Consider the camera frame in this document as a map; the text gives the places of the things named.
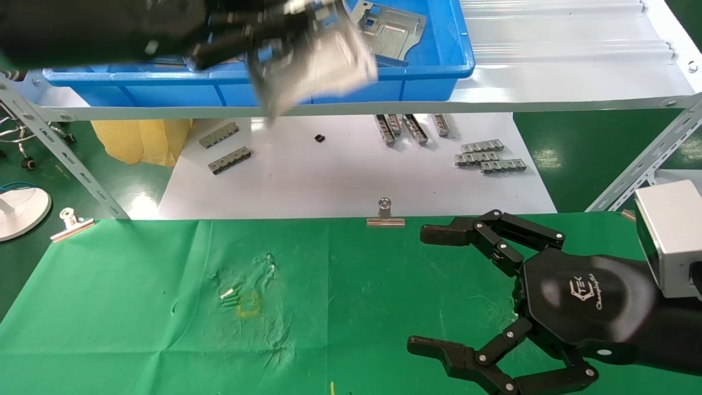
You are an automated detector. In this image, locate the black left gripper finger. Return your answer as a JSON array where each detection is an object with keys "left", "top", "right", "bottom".
[{"left": 211, "top": 0, "right": 343, "bottom": 35}]

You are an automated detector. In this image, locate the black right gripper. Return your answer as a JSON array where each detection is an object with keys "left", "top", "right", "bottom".
[{"left": 407, "top": 209, "right": 702, "bottom": 395}]

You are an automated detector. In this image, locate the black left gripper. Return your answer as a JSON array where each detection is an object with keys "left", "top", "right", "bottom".
[{"left": 0, "top": 0, "right": 265, "bottom": 70}]

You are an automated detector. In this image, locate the silver stamped metal plate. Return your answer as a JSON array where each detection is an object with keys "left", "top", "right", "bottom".
[
  {"left": 246, "top": 15, "right": 380, "bottom": 120},
  {"left": 350, "top": 0, "right": 428, "bottom": 62}
]

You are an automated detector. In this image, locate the gray flat metal part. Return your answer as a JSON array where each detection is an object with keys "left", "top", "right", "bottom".
[{"left": 154, "top": 54, "right": 190, "bottom": 70}]

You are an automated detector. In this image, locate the blue plastic bin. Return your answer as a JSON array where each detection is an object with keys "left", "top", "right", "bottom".
[{"left": 43, "top": 0, "right": 476, "bottom": 108}]

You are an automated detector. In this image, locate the green table cloth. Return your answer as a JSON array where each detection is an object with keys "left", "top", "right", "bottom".
[{"left": 0, "top": 212, "right": 702, "bottom": 395}]

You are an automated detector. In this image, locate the yellow cloth cover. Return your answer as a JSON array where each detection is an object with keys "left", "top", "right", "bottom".
[{"left": 90, "top": 118, "right": 193, "bottom": 167}]

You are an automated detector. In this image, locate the black stool chrome base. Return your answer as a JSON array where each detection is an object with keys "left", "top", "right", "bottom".
[{"left": 0, "top": 101, "right": 78, "bottom": 171}]

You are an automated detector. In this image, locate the white metal shelf rack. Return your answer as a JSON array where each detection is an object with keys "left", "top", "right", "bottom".
[{"left": 0, "top": 0, "right": 702, "bottom": 221}]

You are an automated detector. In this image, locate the white standing fan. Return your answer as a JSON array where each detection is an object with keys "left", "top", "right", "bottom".
[{"left": 0, "top": 186, "right": 53, "bottom": 242}]

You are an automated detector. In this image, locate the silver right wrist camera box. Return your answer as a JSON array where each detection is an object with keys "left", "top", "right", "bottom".
[{"left": 634, "top": 179, "right": 702, "bottom": 300}]

